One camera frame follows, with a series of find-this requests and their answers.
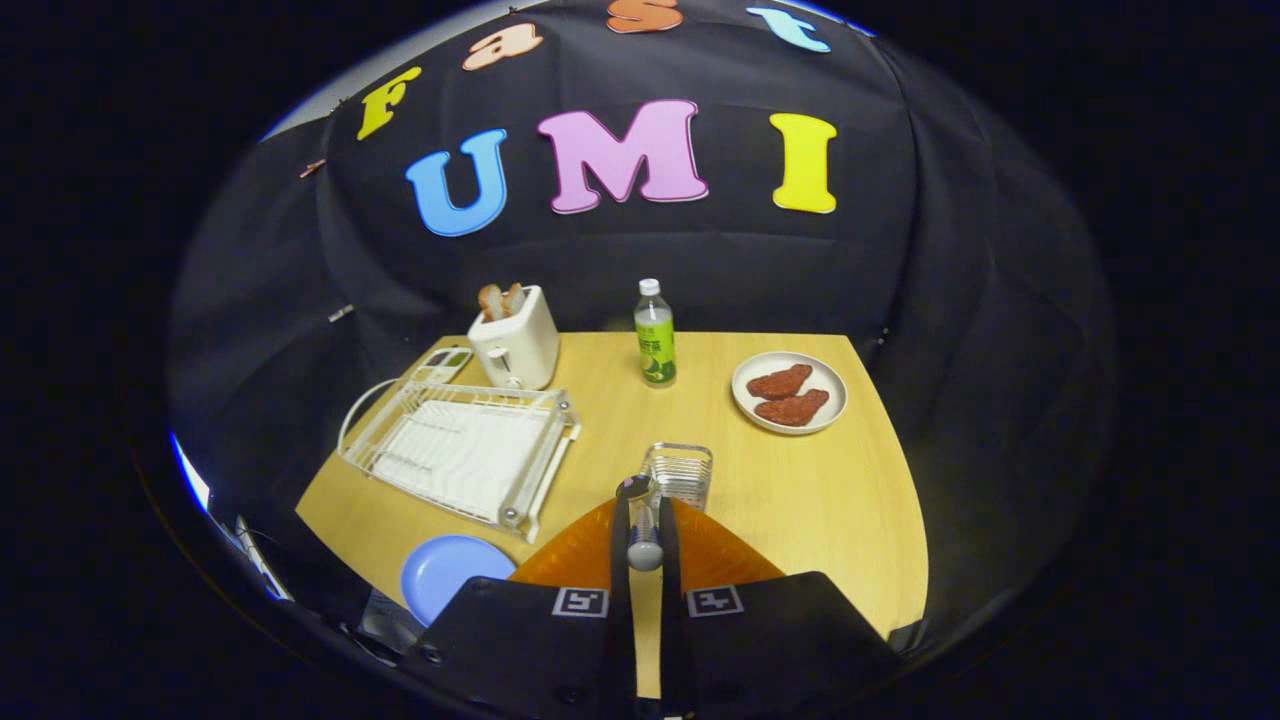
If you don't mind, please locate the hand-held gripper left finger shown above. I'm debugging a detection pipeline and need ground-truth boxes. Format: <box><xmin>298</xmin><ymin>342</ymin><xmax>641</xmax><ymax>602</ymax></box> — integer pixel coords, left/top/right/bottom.
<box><xmin>403</xmin><ymin>490</ymin><xmax>638</xmax><ymax>720</ymax></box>

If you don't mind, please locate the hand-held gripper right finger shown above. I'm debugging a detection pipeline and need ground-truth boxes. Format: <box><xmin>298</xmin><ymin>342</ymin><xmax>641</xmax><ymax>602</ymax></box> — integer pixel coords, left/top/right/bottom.
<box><xmin>657</xmin><ymin>495</ymin><xmax>903</xmax><ymax>719</ymax></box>

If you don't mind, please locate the spoon with striped handle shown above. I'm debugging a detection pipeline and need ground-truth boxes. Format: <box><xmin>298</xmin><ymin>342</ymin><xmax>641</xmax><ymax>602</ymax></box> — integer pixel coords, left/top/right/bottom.
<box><xmin>616</xmin><ymin>475</ymin><xmax>665</xmax><ymax>573</ymax></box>

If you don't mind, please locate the metal wire basket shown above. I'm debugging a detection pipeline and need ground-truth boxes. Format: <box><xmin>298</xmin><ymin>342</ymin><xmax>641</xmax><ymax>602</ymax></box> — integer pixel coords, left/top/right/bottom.
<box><xmin>638</xmin><ymin>443</ymin><xmax>714</xmax><ymax>513</ymax></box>

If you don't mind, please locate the light blue plate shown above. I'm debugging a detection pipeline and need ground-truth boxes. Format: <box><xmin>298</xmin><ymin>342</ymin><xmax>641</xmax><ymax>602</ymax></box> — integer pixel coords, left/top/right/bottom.
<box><xmin>400</xmin><ymin>535</ymin><xmax>518</xmax><ymax>628</ymax></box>

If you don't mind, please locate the white wire dish rack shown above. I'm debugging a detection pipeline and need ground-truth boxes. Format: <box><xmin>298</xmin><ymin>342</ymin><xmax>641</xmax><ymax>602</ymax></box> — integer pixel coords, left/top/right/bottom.
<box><xmin>337</xmin><ymin>378</ymin><xmax>582</xmax><ymax>544</ymax></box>

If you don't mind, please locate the white plate with meat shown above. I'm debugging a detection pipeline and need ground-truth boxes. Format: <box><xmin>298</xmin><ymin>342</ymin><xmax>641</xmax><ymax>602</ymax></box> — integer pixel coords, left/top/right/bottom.
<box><xmin>731</xmin><ymin>351</ymin><xmax>849</xmax><ymax>436</ymax></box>

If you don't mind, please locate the red meat piece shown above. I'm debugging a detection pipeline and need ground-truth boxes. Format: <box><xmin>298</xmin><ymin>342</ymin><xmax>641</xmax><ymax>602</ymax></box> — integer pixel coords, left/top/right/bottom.
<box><xmin>746</xmin><ymin>364</ymin><xmax>814</xmax><ymax>401</ymax></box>
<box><xmin>755</xmin><ymin>389</ymin><xmax>831</xmax><ymax>428</ymax></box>

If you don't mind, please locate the green drink bottle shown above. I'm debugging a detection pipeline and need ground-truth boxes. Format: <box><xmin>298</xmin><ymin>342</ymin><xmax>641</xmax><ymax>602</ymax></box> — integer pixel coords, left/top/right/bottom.
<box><xmin>634</xmin><ymin>278</ymin><xmax>677</xmax><ymax>388</ymax></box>

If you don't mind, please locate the white toaster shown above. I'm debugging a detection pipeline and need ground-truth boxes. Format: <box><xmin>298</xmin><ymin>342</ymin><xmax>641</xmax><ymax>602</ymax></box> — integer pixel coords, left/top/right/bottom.
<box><xmin>467</xmin><ymin>285</ymin><xmax>561</xmax><ymax>391</ymax></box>

